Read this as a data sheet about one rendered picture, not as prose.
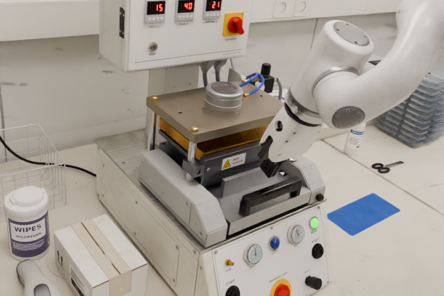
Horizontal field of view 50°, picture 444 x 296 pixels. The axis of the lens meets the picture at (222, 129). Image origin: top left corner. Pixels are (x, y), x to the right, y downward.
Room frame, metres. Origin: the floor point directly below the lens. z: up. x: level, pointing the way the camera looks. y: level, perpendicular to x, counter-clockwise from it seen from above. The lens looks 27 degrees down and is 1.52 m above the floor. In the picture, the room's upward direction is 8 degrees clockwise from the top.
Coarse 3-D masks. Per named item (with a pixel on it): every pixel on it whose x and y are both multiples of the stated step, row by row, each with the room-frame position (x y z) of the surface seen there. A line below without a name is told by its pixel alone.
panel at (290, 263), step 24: (312, 216) 0.85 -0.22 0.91; (240, 240) 0.72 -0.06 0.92; (264, 240) 0.75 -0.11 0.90; (288, 240) 0.79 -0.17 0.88; (312, 240) 0.82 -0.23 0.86; (216, 264) 0.67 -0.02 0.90; (240, 264) 0.70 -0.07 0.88; (264, 264) 0.73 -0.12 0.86; (288, 264) 0.76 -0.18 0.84; (312, 264) 0.80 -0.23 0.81; (240, 288) 0.68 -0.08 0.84; (264, 288) 0.71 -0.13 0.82; (312, 288) 0.78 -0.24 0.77
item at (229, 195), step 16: (240, 176) 0.81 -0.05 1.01; (256, 176) 0.84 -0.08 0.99; (288, 176) 0.89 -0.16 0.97; (224, 192) 0.78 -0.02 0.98; (240, 192) 0.81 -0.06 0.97; (304, 192) 0.84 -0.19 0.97; (224, 208) 0.75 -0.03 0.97; (256, 208) 0.76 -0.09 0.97; (272, 208) 0.78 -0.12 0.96; (288, 208) 0.81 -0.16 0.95; (240, 224) 0.72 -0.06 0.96
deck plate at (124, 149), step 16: (144, 128) 1.10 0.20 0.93; (96, 144) 1.00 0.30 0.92; (112, 144) 1.00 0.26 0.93; (128, 144) 1.01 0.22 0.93; (144, 144) 1.02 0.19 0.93; (112, 160) 0.93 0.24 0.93; (128, 160) 0.94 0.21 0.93; (128, 176) 0.87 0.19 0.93; (144, 192) 0.82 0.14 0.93; (160, 208) 0.77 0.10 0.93; (304, 208) 0.84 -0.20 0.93; (176, 224) 0.73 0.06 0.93; (256, 224) 0.76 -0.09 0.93; (192, 240) 0.69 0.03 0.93; (224, 240) 0.70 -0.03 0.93
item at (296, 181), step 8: (296, 176) 0.83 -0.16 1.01; (280, 184) 0.80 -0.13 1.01; (288, 184) 0.80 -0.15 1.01; (296, 184) 0.81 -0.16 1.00; (256, 192) 0.76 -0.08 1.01; (264, 192) 0.76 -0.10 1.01; (272, 192) 0.77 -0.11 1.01; (280, 192) 0.78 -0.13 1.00; (288, 192) 0.80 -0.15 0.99; (296, 192) 0.82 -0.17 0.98; (248, 200) 0.73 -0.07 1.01; (256, 200) 0.74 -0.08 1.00; (264, 200) 0.76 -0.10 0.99; (240, 208) 0.74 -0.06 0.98; (248, 208) 0.73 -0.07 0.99
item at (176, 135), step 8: (160, 120) 0.92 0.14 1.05; (168, 128) 0.89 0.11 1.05; (256, 128) 0.93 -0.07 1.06; (264, 128) 0.94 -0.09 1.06; (168, 136) 0.89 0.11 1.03; (176, 136) 0.87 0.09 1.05; (224, 136) 0.87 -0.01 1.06; (232, 136) 0.88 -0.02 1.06; (240, 136) 0.88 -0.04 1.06; (248, 136) 0.89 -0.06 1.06; (256, 136) 0.89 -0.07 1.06; (176, 144) 0.87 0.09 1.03; (184, 144) 0.84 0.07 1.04; (200, 144) 0.83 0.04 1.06; (208, 144) 0.83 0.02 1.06; (216, 144) 0.84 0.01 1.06; (224, 144) 0.84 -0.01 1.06; (232, 144) 0.84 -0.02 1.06; (240, 144) 0.85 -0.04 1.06; (184, 152) 0.84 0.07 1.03; (200, 152) 0.80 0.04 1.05; (208, 152) 0.80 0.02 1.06; (216, 152) 0.81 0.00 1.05
